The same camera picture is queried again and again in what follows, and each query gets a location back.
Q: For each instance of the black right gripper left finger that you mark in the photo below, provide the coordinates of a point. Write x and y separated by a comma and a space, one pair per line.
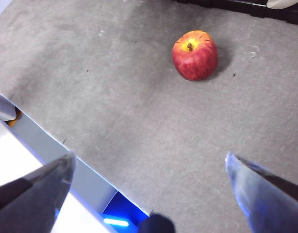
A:
30, 206

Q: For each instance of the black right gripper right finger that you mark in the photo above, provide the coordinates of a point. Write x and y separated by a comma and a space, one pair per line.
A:
272, 206

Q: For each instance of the red yellow apple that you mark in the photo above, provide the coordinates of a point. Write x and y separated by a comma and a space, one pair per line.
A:
195, 58

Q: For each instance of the black plate rack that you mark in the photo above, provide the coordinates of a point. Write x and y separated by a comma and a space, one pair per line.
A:
248, 8

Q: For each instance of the white plate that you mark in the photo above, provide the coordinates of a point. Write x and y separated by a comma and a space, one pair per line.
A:
285, 3

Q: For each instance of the pale grey rounded fixture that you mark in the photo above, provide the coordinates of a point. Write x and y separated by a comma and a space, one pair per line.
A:
2, 106

